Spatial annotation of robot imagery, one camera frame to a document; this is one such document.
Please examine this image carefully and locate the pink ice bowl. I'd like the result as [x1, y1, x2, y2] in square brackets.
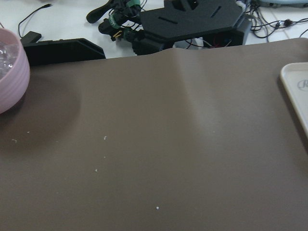
[0, 28, 30, 113]

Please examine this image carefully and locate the black handle with cables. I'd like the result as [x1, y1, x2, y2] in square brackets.
[86, 0, 145, 43]

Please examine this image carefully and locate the black angled stand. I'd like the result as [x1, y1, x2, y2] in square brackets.
[131, 0, 252, 55]

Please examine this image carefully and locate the black flat bracket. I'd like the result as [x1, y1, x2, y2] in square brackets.
[23, 38, 105, 66]

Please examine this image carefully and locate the cream rabbit tray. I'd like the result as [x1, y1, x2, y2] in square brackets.
[280, 62, 308, 136]

